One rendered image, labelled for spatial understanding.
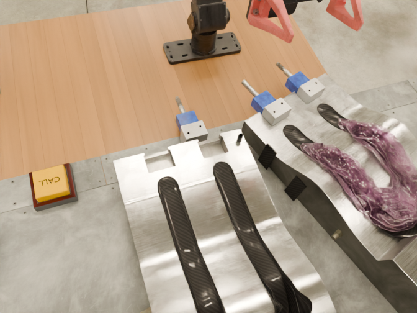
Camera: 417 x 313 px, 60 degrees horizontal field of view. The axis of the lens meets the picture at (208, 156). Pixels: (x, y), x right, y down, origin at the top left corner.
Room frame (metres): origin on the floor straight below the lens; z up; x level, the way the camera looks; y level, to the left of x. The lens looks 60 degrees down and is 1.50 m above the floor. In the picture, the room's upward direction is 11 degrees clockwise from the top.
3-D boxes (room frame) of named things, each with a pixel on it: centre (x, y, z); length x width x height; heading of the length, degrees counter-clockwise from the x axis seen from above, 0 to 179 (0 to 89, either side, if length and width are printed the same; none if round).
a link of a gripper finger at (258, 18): (0.39, -0.06, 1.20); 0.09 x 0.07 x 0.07; 28
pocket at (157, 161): (0.32, 0.09, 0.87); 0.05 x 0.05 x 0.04; 29
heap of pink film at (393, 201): (0.39, -0.32, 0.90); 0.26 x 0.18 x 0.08; 46
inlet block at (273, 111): (0.53, -0.09, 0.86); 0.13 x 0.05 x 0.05; 46
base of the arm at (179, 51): (0.71, 0.07, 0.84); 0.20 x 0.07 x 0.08; 118
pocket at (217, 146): (0.37, 0.00, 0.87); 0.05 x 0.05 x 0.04; 29
